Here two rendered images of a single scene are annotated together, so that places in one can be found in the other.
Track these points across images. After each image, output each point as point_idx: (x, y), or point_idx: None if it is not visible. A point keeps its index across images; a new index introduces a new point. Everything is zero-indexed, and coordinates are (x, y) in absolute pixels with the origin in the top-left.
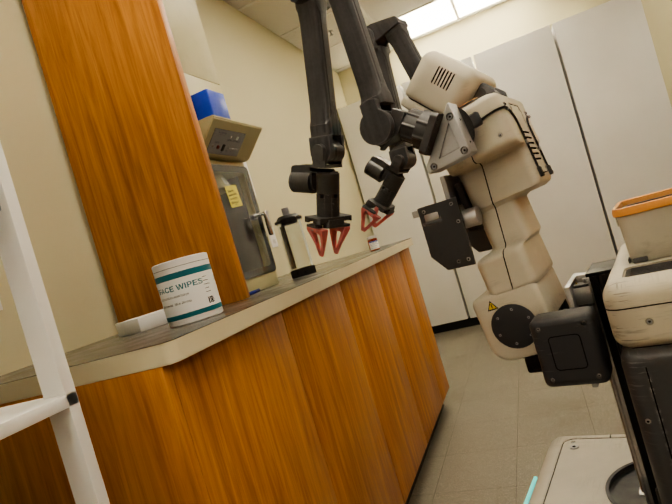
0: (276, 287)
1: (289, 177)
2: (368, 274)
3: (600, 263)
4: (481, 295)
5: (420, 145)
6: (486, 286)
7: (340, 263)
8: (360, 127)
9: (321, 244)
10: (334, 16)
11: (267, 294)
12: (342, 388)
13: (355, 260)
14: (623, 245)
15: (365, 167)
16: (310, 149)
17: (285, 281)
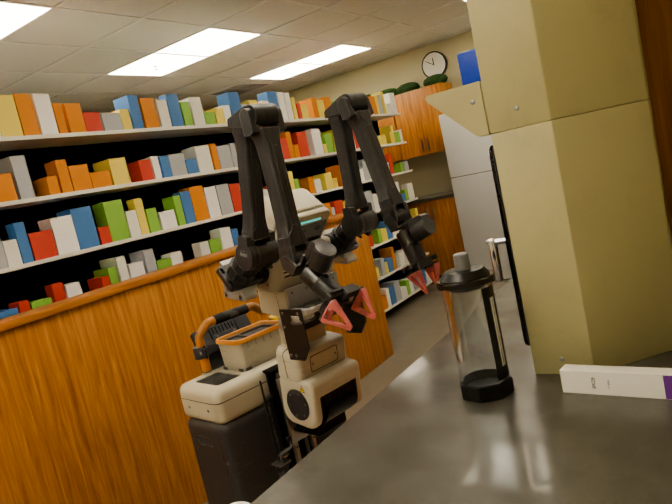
0: (513, 336)
1: (432, 220)
2: None
3: (273, 368)
4: (347, 361)
5: (357, 242)
6: (345, 352)
7: (405, 428)
8: (376, 215)
9: (434, 278)
10: (353, 138)
11: (505, 309)
12: None
13: (383, 400)
14: (227, 384)
15: (334, 247)
16: (408, 209)
17: (522, 375)
